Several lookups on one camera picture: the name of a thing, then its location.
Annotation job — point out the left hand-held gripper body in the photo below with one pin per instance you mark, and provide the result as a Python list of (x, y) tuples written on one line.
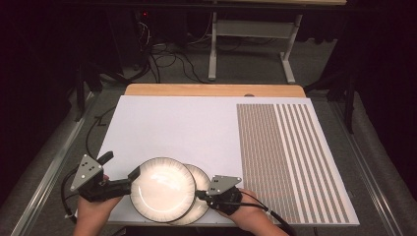
[(87, 172)]

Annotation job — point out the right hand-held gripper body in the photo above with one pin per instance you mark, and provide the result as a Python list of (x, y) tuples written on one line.
[(223, 196)]

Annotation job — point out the white plate dark rim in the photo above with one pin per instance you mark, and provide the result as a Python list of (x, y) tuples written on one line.
[(162, 190), (200, 209)]

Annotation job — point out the person's right hand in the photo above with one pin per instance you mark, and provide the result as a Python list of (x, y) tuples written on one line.
[(250, 209)]

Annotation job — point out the person's left hand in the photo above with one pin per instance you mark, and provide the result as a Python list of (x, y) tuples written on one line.
[(93, 209)]

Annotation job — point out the white board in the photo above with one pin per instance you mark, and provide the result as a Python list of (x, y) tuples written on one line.
[(177, 131)]

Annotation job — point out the black stand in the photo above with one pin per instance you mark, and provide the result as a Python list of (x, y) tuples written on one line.
[(350, 105), (80, 91)]

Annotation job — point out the brown striped placemat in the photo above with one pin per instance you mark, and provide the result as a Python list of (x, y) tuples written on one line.
[(288, 157)]

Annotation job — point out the wooden table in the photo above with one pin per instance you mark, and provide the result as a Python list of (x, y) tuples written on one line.
[(213, 90)]

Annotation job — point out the metal floor rail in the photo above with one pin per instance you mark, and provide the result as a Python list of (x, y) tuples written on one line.
[(49, 177), (370, 183)]

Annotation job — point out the white metal stand frame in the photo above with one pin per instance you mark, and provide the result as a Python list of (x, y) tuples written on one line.
[(252, 28)]

